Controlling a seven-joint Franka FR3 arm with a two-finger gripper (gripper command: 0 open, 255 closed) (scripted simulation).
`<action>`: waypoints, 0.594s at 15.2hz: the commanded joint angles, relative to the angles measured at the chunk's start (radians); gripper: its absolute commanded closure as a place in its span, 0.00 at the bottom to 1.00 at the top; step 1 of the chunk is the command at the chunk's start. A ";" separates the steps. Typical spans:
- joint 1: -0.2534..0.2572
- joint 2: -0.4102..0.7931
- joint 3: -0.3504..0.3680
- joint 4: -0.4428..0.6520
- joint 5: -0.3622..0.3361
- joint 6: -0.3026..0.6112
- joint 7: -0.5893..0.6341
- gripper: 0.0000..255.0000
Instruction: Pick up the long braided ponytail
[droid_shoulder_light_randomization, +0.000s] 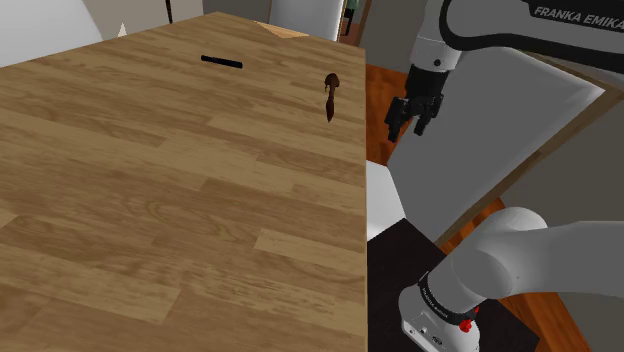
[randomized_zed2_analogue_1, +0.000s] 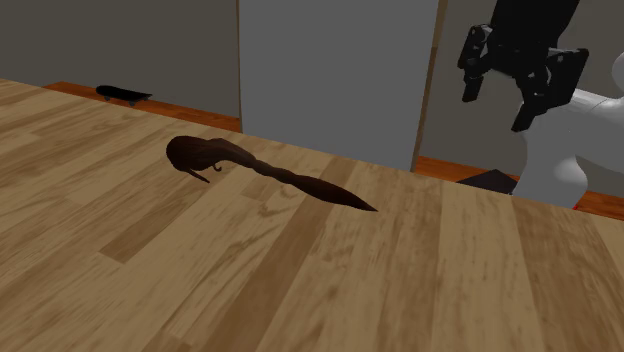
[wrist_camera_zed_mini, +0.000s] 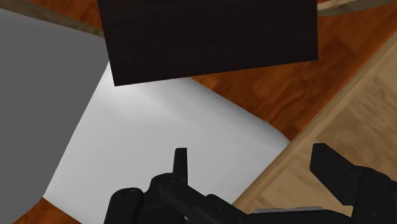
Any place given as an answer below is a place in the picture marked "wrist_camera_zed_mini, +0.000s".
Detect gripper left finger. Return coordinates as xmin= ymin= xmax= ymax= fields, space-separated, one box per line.
xmin=104 ymin=147 xmax=258 ymax=224

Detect white grey furniture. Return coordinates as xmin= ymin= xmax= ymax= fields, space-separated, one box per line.
xmin=0 ymin=7 xmax=291 ymax=224

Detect light wooden table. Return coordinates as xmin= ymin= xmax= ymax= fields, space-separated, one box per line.
xmin=232 ymin=31 xmax=397 ymax=218

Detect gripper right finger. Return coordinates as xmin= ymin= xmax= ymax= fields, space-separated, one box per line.
xmin=310 ymin=143 xmax=397 ymax=224

